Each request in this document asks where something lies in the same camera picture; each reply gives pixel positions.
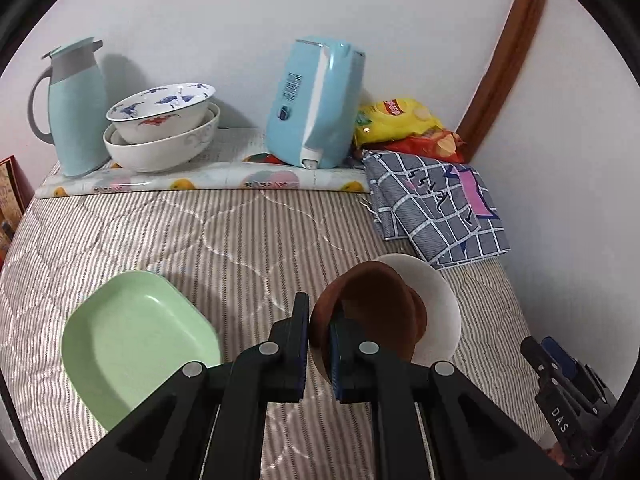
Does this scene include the brown patterned notebook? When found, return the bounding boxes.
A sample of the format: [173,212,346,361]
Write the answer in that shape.
[0,156,26,231]

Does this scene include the grey striped quilt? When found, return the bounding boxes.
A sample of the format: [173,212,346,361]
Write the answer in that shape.
[0,187,551,480]

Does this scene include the blue patterned white bowl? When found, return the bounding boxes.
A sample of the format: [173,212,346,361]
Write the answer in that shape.
[106,82,217,144]

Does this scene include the green square plate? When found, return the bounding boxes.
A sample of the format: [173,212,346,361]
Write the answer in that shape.
[61,270,223,432]

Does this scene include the yellow chip bag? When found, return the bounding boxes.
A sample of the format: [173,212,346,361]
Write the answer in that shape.
[355,98,443,146]

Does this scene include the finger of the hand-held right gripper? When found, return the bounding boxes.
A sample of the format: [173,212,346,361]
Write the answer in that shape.
[520,336,558,391]
[541,336,583,388]

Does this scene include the rolled printed table cover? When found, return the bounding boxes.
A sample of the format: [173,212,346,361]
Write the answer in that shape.
[35,127,371,200]

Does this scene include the blue checked cloth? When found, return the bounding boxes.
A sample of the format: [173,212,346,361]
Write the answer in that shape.
[362,150,511,269]

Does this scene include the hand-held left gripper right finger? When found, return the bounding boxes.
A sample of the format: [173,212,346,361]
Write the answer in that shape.
[327,305,573,480]

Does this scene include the plain white bowl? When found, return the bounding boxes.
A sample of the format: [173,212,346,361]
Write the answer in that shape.
[312,253,462,378]

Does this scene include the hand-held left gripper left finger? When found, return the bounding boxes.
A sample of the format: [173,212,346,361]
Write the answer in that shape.
[57,292,311,480]

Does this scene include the large white bowl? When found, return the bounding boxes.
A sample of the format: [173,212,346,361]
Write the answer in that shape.
[103,102,221,173]

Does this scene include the red snack bag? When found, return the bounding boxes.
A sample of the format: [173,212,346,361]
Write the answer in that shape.
[352,130,466,163]

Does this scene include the small brown bowl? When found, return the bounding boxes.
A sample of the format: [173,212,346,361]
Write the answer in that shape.
[407,287,429,348]
[309,260,423,363]

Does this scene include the light blue thermos jug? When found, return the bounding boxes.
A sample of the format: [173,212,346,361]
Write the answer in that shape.
[28,37,111,177]

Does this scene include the brown wooden door frame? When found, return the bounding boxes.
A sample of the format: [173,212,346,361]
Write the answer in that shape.
[457,0,551,163]

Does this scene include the light blue electric kettle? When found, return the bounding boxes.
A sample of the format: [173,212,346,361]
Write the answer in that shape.
[266,37,366,169]

